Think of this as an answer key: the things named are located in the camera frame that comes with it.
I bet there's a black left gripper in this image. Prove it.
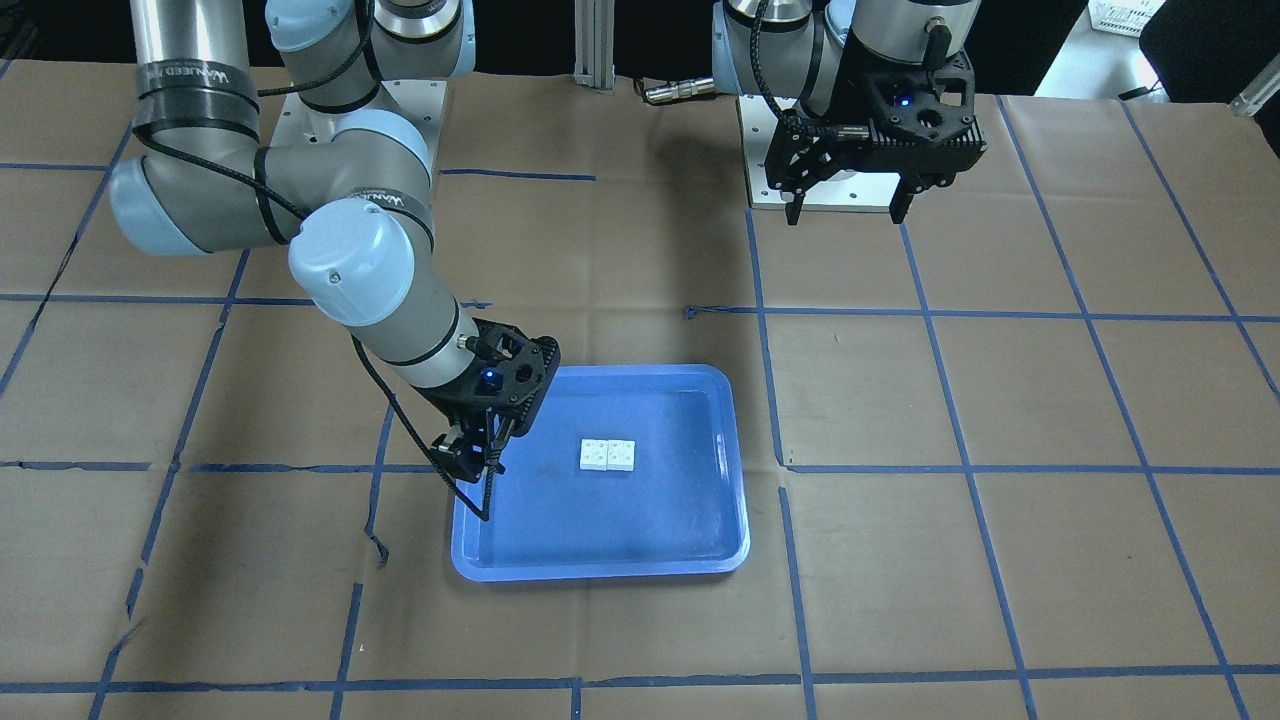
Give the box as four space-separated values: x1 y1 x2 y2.
765 45 988 227

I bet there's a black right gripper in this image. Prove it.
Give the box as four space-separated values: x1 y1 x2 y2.
416 319 561 521

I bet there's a white block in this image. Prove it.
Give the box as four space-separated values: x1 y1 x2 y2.
605 439 636 471
579 438 609 471

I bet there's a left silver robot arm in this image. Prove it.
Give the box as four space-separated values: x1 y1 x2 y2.
712 1 987 224

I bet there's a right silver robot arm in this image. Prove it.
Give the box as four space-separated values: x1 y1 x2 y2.
110 1 561 491

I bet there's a blue plastic tray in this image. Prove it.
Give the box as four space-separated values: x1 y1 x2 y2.
451 364 751 582

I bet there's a brown paper table cover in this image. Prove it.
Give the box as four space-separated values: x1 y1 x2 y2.
1 61 1279 719

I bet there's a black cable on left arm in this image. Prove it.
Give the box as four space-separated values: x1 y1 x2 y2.
750 0 831 131

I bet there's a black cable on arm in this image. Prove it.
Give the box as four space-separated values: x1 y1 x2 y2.
140 0 500 521
750 0 831 131

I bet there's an aluminium frame post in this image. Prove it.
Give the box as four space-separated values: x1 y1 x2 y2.
572 0 616 94

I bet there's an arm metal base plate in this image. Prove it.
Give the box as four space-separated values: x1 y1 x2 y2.
269 79 448 174

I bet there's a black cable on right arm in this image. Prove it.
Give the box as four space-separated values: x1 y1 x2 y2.
140 0 500 521

